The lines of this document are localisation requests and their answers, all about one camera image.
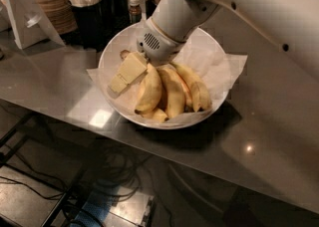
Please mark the small orange banana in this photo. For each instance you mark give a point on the small orange banana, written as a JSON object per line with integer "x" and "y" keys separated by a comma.
{"x": 187, "y": 94}

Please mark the white bowl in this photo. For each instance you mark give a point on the white bowl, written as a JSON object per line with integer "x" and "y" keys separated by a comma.
{"x": 109, "y": 58}

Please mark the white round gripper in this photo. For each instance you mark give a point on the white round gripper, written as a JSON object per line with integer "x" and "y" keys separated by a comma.
{"x": 159, "y": 46}

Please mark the blue grey box on floor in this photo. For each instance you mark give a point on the blue grey box on floor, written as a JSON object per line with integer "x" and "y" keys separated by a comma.
{"x": 112, "y": 205}

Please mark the white paper liner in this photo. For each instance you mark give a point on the white paper liner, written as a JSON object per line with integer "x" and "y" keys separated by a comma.
{"x": 212, "y": 61}

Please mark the white paper bag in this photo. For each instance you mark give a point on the white paper bag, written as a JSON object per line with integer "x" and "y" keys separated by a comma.
{"x": 28, "y": 21}

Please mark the yellow banana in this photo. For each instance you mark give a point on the yellow banana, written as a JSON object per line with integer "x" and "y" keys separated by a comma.
{"x": 175, "y": 98}
{"x": 201, "y": 100}
{"x": 157, "y": 115}
{"x": 150, "y": 89}

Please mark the small brown glass bottle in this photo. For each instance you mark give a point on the small brown glass bottle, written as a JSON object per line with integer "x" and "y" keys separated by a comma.
{"x": 135, "y": 11}

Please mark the black cup with utensils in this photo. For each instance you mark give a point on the black cup with utensils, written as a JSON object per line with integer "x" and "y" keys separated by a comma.
{"x": 118, "y": 11}

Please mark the black cup with wrapped straws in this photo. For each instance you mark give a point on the black cup with wrapped straws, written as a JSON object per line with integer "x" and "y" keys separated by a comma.
{"x": 89, "y": 21}

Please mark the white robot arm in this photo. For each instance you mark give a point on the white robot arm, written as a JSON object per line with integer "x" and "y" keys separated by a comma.
{"x": 291, "y": 25}

